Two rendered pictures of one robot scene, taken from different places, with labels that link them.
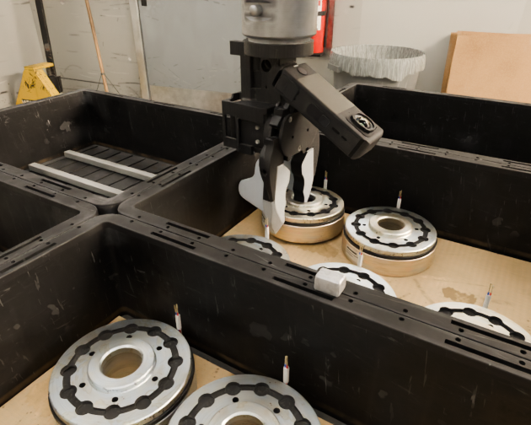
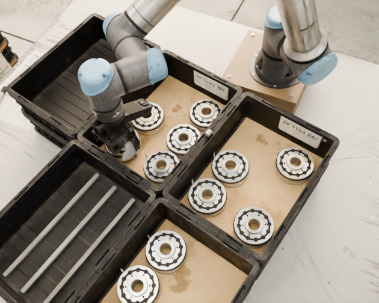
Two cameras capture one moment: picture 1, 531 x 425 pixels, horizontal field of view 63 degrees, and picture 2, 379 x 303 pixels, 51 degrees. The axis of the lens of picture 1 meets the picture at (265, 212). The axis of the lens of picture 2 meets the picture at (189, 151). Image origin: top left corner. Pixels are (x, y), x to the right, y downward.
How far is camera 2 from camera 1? 92 cm
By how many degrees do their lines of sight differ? 60
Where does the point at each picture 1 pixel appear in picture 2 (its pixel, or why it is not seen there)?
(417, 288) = (171, 118)
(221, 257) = (192, 157)
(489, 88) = not seen: outside the picture
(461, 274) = (166, 103)
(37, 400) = not seen: hidden behind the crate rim
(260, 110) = (125, 133)
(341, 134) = (147, 111)
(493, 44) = not seen: outside the picture
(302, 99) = (133, 116)
